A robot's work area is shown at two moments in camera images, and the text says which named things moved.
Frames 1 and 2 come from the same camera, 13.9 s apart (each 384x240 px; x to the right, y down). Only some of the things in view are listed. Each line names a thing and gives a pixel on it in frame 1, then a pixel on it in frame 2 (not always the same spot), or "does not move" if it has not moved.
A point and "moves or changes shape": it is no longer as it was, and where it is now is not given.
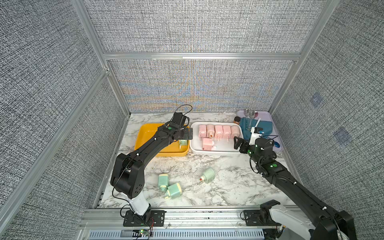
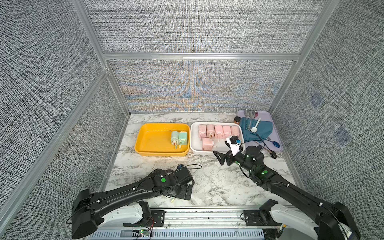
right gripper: x=246 y=144 → x=230 y=157
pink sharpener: x=202 y=131 does not move
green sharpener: x=208 y=175 moves or changes shape
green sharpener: x=182 y=142 does not move
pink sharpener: x=235 y=131 does not move
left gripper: x=186 y=133 → x=184 y=195
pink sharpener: x=218 y=132 does not move
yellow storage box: x=145 y=131 does not move
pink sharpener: x=210 y=131 does not move
